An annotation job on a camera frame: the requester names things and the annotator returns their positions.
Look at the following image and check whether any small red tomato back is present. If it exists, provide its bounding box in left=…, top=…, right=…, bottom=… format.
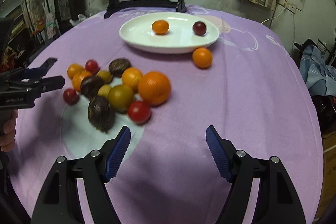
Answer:
left=85, top=60, right=100, bottom=75

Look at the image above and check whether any small red tomato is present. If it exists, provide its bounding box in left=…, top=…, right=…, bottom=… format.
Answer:
left=85, top=60, right=100, bottom=75
left=63, top=89, right=80, bottom=106

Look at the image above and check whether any red cherry tomato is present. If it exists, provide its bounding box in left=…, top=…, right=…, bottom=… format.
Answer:
left=127, top=101, right=151, bottom=124

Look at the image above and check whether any person's left hand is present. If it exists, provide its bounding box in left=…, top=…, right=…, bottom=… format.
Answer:
left=0, top=110, right=18, bottom=152

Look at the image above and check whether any small red tomato left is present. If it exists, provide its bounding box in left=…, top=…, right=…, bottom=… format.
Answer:
left=63, top=89, right=80, bottom=106

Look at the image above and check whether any small orange left front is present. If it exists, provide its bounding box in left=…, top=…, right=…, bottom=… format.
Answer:
left=72, top=71, right=92, bottom=92

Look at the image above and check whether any dark passion fruit middle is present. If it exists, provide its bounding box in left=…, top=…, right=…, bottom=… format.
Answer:
left=80, top=76, right=105, bottom=100

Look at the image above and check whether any dark passion fruit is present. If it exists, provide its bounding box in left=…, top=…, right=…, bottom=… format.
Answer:
left=80, top=76, right=105, bottom=100
left=88, top=96, right=116, bottom=132
left=109, top=58, right=131, bottom=78

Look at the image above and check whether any small green fruit back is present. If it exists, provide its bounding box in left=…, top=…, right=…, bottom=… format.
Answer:
left=96, top=70, right=113, bottom=84

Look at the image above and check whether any small yellow-green fruit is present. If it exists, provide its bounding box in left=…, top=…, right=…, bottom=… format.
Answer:
left=97, top=84, right=111, bottom=99

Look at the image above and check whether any white plastic bag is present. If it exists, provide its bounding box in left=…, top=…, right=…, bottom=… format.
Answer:
left=69, top=14, right=87, bottom=27

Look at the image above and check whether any dark passion fruit front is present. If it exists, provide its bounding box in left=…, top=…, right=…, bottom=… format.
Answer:
left=88, top=96, right=116, bottom=132

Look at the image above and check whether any dark passion fruit back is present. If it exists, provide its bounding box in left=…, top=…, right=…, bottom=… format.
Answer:
left=109, top=58, right=131, bottom=78

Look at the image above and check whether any olive green fruit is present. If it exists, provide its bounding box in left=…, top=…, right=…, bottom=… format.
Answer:
left=108, top=85, right=134, bottom=113

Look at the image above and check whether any small orange in pile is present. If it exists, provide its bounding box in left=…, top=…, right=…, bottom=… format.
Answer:
left=121, top=67, right=143, bottom=93

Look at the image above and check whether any large orange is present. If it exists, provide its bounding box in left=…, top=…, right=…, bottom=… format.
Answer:
left=138, top=71, right=171, bottom=106

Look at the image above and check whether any purple tablecloth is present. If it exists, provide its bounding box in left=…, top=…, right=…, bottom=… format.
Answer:
left=9, top=6, right=323, bottom=223

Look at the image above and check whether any small orange on plate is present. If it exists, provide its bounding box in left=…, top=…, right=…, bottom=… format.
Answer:
left=151, top=20, right=169, bottom=35

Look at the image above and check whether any blue clothes pile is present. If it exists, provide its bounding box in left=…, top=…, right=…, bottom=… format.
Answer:
left=299, top=44, right=336, bottom=97

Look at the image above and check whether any small orange beside plate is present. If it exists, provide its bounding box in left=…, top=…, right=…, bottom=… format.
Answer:
left=192, top=48, right=213, bottom=69

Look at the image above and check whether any dark red plum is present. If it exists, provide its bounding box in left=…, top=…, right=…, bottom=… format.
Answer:
left=193, top=21, right=207, bottom=36

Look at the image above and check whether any white power cable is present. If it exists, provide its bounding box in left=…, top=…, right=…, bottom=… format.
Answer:
left=260, top=4, right=288, bottom=25

